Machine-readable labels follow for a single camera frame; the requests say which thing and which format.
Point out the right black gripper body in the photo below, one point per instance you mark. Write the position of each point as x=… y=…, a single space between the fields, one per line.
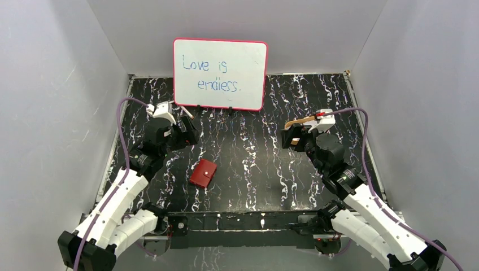
x=309 y=139

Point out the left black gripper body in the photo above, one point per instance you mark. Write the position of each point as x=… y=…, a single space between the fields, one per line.
x=183 y=132

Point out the tan oval card tray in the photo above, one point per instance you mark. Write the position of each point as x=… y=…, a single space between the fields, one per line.
x=307 y=121

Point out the red leather card holder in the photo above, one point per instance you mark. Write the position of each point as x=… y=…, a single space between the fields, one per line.
x=203 y=173

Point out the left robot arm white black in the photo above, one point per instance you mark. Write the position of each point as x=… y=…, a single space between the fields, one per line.
x=105 y=234

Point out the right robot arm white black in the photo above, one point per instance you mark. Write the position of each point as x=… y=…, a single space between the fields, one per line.
x=356 y=213

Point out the white marker pen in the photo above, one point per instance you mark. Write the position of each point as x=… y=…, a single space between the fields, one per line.
x=187 y=112

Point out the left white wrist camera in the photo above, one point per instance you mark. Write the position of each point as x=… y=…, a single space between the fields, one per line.
x=162 y=110

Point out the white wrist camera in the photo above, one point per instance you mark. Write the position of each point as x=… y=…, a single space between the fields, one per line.
x=162 y=110
x=322 y=121

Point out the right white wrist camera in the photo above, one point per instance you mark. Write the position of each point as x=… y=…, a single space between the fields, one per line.
x=322 y=121

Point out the white board with red frame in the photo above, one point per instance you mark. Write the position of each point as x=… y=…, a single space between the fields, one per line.
x=219 y=73

